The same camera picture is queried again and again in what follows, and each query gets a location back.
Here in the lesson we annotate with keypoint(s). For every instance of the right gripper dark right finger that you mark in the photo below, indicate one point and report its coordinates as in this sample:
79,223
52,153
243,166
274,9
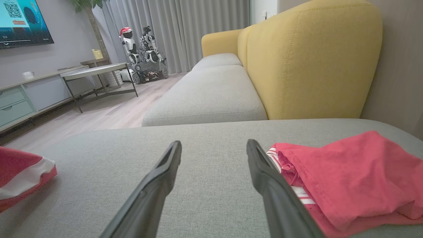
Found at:
274,198

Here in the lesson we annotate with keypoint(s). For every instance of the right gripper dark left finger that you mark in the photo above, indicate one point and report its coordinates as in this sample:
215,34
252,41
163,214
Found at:
155,191

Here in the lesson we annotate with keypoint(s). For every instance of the red basketball jersey number 23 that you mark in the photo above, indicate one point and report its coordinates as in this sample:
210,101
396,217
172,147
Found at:
357,175

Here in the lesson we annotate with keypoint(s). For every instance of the red shorts white stripe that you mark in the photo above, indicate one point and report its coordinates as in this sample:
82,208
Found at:
16,168

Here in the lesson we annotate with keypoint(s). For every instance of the black wheeled robot base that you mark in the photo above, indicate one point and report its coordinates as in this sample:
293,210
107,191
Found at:
148,71

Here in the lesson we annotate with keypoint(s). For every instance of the large grey sofa chaise cushion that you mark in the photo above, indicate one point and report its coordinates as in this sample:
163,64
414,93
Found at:
214,198

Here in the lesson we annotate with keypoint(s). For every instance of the grey sofa seat cushion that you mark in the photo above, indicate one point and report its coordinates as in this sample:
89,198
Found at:
218,60
205,96

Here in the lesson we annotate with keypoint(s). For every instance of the grey coffee table black legs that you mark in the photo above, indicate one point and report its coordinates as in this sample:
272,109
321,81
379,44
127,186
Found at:
96,70

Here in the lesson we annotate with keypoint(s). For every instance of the white black humanoid robot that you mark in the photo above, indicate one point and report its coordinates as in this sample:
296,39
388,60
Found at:
150,44

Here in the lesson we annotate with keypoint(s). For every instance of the white humanoid robot santa hat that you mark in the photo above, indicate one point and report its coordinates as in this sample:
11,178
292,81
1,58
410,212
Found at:
129,46

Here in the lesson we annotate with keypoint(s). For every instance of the yellow container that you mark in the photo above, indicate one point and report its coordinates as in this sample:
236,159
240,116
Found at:
97,54

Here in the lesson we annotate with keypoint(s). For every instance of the grey tv cabinet with drawers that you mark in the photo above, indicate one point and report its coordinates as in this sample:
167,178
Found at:
39,92

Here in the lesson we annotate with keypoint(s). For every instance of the grey curtain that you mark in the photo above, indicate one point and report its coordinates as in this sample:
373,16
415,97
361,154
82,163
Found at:
185,29

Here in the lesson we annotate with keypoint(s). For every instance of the white cup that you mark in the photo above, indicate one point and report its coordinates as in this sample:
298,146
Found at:
28,75

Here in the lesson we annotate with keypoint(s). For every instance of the indoor plant with trunk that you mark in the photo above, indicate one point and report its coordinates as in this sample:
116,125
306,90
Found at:
94,26

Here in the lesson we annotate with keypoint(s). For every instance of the wall television screen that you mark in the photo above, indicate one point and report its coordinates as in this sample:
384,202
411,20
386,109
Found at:
19,19

